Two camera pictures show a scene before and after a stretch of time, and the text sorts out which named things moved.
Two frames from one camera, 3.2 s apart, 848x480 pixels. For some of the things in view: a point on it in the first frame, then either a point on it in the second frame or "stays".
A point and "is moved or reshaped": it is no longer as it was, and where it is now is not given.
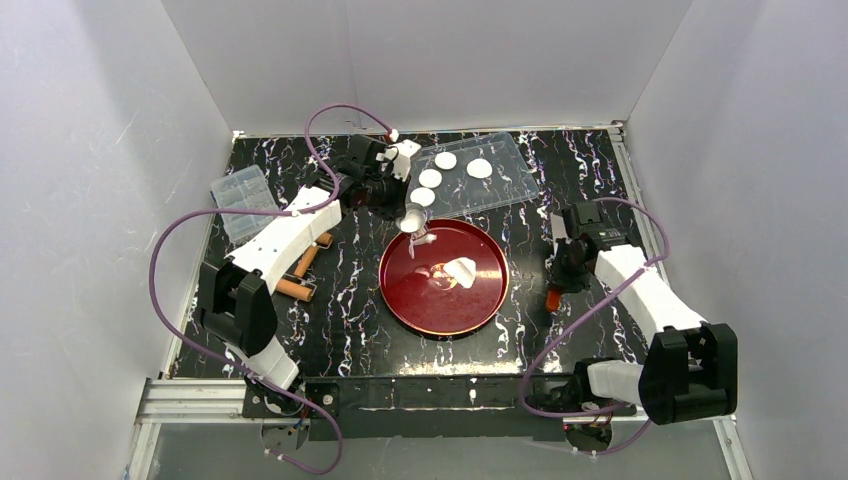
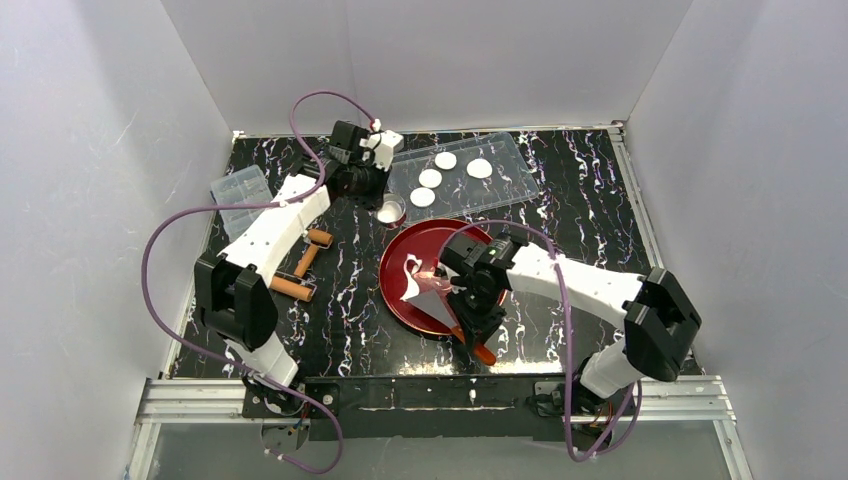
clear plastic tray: x=471 y=174 stays
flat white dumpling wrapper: x=430 y=178 stays
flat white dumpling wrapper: x=445 y=160 stays
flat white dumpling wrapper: x=423 y=196 stays
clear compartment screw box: x=247 y=188 stays
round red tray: x=448 y=279 stays
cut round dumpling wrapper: x=410 y=223 is moved or reshaped
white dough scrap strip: x=422 y=240 to x=412 y=283
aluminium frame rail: x=195 y=401 stays
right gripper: x=568 y=277 to x=474 y=307
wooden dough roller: x=297 y=286 stays
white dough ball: x=463 y=270 is moved or reshaped
